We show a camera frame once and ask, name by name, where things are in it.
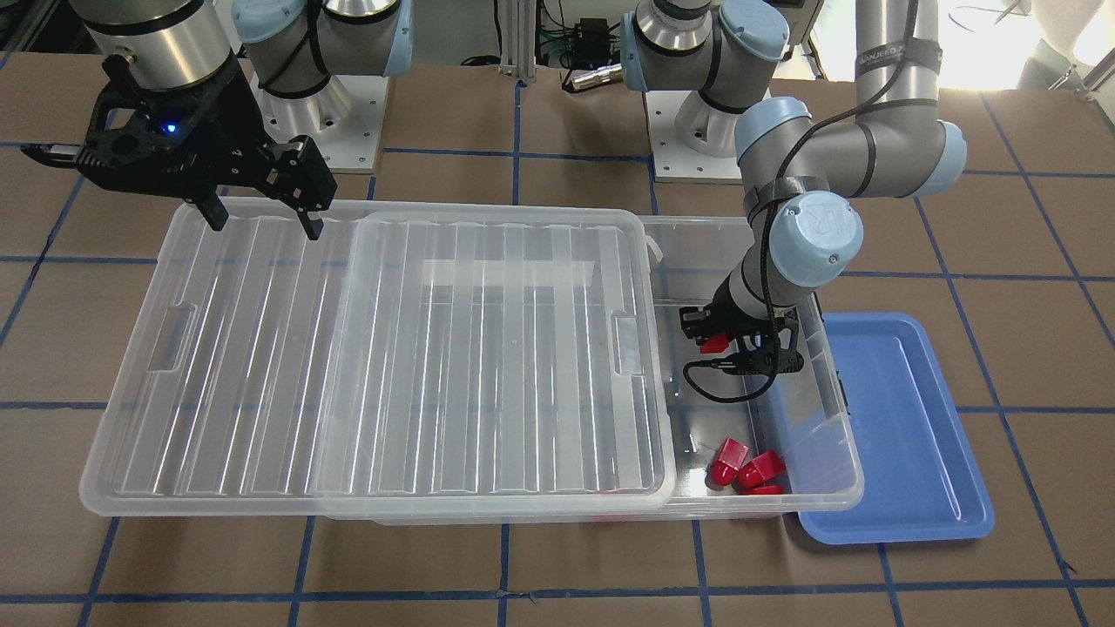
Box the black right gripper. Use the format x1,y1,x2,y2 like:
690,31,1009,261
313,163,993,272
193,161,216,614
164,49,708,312
21,54,337,241

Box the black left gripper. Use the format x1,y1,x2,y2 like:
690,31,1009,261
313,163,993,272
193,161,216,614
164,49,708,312
679,296,804,376

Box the red block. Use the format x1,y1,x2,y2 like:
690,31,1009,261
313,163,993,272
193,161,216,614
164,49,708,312
699,332,733,354

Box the clear plastic storage box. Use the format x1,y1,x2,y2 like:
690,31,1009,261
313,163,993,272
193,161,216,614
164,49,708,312
374,218,865,525

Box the clear plastic box lid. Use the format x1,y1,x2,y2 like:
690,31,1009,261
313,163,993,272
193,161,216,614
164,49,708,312
79,197,676,524

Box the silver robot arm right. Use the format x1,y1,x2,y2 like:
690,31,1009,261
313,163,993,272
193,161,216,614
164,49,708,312
21,1,414,239

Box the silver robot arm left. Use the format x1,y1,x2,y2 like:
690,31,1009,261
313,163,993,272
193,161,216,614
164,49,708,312
620,1,967,376

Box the red blocks inside box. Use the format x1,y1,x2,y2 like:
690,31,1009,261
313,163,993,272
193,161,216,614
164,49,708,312
706,437,787,496

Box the blue plastic tray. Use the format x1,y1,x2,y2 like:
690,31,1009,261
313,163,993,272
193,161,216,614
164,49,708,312
767,314,995,546

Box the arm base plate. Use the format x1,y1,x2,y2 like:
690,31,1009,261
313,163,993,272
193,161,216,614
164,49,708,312
250,76,391,174
644,90,741,185

